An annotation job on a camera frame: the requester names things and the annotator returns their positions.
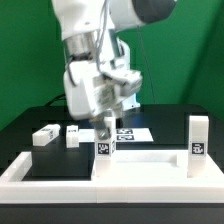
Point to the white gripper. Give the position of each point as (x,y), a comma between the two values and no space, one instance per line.
(89,93)

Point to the white marker tag sheet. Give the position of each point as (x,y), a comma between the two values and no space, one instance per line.
(122,135)

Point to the white desk top panel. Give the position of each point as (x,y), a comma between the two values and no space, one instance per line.
(158,176)

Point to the white U-shaped frame fixture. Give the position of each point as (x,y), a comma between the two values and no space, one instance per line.
(15,190)

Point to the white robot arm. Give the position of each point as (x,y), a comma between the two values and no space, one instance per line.
(89,29)

